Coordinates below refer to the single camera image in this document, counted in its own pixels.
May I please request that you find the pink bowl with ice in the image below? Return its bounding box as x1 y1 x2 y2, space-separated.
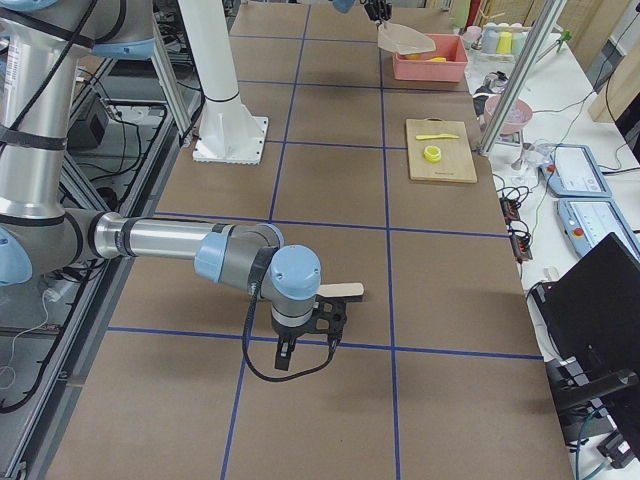
483 95 533 135

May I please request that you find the aluminium frame post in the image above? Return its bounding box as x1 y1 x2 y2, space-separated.
477 0 567 157

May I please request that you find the lower blue teach pendant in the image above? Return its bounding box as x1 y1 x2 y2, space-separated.
556 198 639 259

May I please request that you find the black monitor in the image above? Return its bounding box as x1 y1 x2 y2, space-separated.
532 233 639 450

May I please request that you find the upper blue teach pendant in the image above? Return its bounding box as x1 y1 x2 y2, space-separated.
539 144 612 198

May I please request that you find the beige plastic dustpan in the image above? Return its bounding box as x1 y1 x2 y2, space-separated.
377 21 436 55

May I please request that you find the yellow toy knife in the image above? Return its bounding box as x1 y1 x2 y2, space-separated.
414 133 460 141

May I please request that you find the pink plastic bin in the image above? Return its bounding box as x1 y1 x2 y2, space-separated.
393 33 468 83

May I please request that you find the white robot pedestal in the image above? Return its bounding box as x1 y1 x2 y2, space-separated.
179 0 269 165

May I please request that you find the wooden cutting board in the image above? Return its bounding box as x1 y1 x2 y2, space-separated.
405 119 477 184

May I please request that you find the beige hand brush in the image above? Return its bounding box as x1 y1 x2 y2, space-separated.
318 282 365 302

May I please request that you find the yellow toy corn cob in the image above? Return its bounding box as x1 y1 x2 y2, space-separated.
426 56 448 63

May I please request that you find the yellow toy lemon slice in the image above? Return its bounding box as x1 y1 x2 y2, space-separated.
423 145 442 163

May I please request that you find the blue teach pendant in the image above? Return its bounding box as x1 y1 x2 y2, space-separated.
556 198 639 259
539 144 612 198

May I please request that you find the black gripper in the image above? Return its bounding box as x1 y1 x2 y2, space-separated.
272 319 313 370
363 0 391 20

